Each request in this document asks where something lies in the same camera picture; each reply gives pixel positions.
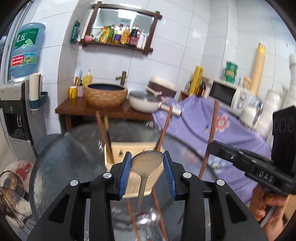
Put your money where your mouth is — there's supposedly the wooden vanity counter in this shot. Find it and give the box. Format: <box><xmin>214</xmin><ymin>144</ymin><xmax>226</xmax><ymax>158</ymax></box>
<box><xmin>55</xmin><ymin>97</ymin><xmax>154</xmax><ymax>130</ymax></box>

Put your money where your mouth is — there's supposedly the black chopstick with gold band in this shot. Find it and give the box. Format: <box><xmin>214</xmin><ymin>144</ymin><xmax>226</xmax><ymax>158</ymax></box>
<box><xmin>104</xmin><ymin>113</ymin><xmax>111</xmax><ymax>145</ymax></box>

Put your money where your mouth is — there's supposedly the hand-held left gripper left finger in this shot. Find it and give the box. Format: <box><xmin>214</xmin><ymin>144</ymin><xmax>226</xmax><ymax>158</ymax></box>
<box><xmin>26</xmin><ymin>152</ymin><xmax>132</xmax><ymax>241</ymax></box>

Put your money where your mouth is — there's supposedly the white pan with lid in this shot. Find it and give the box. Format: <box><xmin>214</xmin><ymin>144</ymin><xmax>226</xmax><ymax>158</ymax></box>
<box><xmin>128</xmin><ymin>90</ymin><xmax>163</xmax><ymax>113</ymax></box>

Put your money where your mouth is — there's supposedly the stack of green noodle cups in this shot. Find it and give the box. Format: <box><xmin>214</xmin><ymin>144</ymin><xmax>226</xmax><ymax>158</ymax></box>
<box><xmin>223</xmin><ymin>61</ymin><xmax>238</xmax><ymax>83</ymax></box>

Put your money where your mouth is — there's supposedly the white electric kettle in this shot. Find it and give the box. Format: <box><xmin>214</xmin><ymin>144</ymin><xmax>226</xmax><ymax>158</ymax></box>
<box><xmin>239</xmin><ymin>96</ymin><xmax>264</xmax><ymax>127</ymax></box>

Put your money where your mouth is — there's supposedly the brown glass bottle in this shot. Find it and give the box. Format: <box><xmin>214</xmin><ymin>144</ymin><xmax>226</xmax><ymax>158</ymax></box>
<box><xmin>198</xmin><ymin>79</ymin><xmax>207</xmax><ymax>97</ymax></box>

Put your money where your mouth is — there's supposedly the green bottle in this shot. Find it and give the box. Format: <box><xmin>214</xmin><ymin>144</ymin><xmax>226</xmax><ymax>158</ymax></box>
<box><xmin>107</xmin><ymin>24</ymin><xmax>115</xmax><ymax>43</ymax></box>

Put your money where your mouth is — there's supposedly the tall tan cardboard tube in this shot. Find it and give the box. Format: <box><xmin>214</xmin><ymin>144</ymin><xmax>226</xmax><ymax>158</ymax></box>
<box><xmin>250</xmin><ymin>42</ymin><xmax>266</xmax><ymax>96</ymax></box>

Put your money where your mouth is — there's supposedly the white lint roller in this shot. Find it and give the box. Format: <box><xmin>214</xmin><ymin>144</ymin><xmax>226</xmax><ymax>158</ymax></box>
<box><xmin>159</xmin><ymin>103</ymin><xmax>182</xmax><ymax>116</ymax></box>

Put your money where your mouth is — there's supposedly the yellow label bottle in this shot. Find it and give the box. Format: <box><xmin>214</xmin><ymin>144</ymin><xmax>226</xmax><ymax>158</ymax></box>
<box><xmin>121</xmin><ymin>24</ymin><xmax>130</xmax><ymax>45</ymax></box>

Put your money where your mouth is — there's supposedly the woven pattern basin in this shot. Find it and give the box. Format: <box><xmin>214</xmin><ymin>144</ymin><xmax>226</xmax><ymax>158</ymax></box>
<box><xmin>84</xmin><ymin>83</ymin><xmax>128</xmax><ymax>108</ymax></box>

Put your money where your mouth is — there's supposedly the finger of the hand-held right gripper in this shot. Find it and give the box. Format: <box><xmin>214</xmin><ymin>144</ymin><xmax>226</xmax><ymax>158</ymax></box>
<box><xmin>206</xmin><ymin>140</ymin><xmax>242</xmax><ymax>164</ymax></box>

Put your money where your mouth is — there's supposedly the white microwave oven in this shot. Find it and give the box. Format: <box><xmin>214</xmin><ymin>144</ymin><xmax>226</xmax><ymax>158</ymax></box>
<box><xmin>208</xmin><ymin>79</ymin><xmax>251</xmax><ymax>114</ymax></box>

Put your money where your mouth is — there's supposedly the person's right hand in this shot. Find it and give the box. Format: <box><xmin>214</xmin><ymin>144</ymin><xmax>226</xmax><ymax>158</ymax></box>
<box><xmin>249</xmin><ymin>185</ymin><xmax>292</xmax><ymax>241</ymax></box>

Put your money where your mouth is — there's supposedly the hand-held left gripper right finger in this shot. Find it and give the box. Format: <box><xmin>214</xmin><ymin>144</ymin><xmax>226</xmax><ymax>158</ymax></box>
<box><xmin>162</xmin><ymin>151</ymin><xmax>270</xmax><ymax>241</ymax></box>

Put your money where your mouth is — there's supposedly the beige perforated utensil holder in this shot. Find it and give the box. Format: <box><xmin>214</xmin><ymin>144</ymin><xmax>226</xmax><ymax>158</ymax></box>
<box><xmin>104</xmin><ymin>142</ymin><xmax>166</xmax><ymax>200</ymax></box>

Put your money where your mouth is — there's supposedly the purple label bottle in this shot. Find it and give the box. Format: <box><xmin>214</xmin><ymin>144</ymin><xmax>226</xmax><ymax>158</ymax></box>
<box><xmin>113</xmin><ymin>24</ymin><xmax>124</xmax><ymax>44</ymax></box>

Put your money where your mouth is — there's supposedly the bamboo style faucet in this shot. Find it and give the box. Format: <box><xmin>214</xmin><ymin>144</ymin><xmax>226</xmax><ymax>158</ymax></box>
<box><xmin>115</xmin><ymin>71</ymin><xmax>127</xmax><ymax>86</ymax></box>

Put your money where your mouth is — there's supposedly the grey water dispenser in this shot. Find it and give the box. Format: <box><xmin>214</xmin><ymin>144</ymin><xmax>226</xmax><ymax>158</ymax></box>
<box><xmin>0</xmin><ymin>79</ymin><xmax>38</xmax><ymax>160</ymax></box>

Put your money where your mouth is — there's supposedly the white brown rice cooker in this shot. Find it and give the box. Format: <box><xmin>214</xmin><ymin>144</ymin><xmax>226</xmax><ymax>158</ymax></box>
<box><xmin>148</xmin><ymin>76</ymin><xmax>177</xmax><ymax>98</ymax></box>

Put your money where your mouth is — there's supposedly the dark soy sauce bottle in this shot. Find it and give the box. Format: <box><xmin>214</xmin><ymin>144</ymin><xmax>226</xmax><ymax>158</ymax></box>
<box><xmin>128</xmin><ymin>24</ymin><xmax>140</xmax><ymax>47</ymax></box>

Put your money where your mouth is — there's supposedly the black power adapter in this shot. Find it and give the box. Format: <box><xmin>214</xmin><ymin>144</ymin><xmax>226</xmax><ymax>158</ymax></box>
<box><xmin>9</xmin><ymin>185</ymin><xmax>30</xmax><ymax>202</ymax></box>

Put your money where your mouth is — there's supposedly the purple floral cloth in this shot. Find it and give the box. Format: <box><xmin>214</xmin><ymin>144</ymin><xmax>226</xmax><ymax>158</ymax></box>
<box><xmin>151</xmin><ymin>95</ymin><xmax>273</xmax><ymax>207</ymax></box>

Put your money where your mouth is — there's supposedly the large metal spoon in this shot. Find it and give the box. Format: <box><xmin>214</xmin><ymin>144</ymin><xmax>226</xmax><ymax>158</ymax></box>
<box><xmin>130</xmin><ymin>150</ymin><xmax>164</xmax><ymax>215</ymax></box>

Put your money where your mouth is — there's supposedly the stack of white cups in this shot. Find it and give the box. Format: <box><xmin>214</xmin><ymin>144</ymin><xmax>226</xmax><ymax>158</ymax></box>
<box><xmin>255</xmin><ymin>53</ymin><xmax>296</xmax><ymax>144</ymax></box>

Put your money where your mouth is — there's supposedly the yellow soap pump bottle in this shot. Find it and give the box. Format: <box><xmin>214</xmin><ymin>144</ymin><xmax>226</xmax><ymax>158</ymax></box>
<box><xmin>83</xmin><ymin>69</ymin><xmax>93</xmax><ymax>87</ymax></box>

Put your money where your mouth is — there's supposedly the white paper cup tube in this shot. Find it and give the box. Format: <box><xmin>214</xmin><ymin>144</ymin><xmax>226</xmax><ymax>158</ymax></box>
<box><xmin>29</xmin><ymin>72</ymin><xmax>43</xmax><ymax>109</ymax></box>

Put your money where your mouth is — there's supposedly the blue water jug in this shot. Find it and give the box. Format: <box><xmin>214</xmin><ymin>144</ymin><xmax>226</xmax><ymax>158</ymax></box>
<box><xmin>9</xmin><ymin>22</ymin><xmax>46</xmax><ymax>78</ymax></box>

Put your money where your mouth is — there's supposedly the yellow seasoning packet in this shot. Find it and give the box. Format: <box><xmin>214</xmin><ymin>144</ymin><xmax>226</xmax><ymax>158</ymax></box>
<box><xmin>94</xmin><ymin>27</ymin><xmax>109</xmax><ymax>43</ymax></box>

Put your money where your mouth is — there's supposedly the green hanging packet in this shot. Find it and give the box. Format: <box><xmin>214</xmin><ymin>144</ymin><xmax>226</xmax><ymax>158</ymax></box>
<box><xmin>70</xmin><ymin>20</ymin><xmax>81</xmax><ymax>43</ymax></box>

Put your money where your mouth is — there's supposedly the yellow wrap roll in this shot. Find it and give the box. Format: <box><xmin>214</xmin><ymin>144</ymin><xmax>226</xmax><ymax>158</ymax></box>
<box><xmin>191</xmin><ymin>66</ymin><xmax>205</xmax><ymax>95</ymax></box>

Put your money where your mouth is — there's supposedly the small wooden crate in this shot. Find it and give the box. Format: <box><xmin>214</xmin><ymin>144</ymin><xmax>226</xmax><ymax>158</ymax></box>
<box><xmin>180</xmin><ymin>90</ymin><xmax>192</xmax><ymax>102</ymax></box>

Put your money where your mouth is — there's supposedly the teal wall holder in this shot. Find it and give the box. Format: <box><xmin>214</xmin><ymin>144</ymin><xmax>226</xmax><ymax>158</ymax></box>
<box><xmin>30</xmin><ymin>91</ymin><xmax>49</xmax><ymax>110</ymax></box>

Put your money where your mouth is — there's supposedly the wooden framed mirror shelf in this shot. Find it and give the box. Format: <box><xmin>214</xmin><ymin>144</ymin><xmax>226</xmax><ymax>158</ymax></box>
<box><xmin>79</xmin><ymin>1</ymin><xmax>163</xmax><ymax>55</ymax></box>

